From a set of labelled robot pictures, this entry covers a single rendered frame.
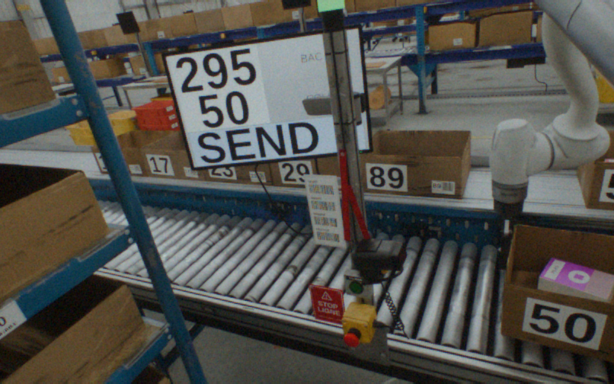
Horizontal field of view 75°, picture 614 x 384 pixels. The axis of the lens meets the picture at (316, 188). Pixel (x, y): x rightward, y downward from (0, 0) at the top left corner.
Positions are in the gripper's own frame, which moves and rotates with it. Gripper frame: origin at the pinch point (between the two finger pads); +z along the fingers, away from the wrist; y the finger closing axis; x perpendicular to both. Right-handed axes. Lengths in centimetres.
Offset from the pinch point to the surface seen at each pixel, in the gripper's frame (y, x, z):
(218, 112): 30, -66, -54
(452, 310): 13.7, -12.5, 10.7
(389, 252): 36.2, -22.7, -23.3
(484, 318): 14.3, -4.1, 10.7
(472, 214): -22.9, -11.0, -0.9
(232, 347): -8, -129, 85
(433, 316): 17.7, -17.4, 10.6
